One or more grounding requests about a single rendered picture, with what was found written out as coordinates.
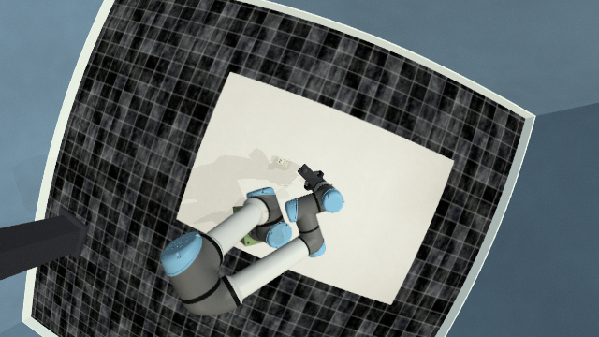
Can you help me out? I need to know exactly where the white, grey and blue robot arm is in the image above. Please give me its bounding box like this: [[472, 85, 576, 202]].
[[161, 164, 343, 315]]

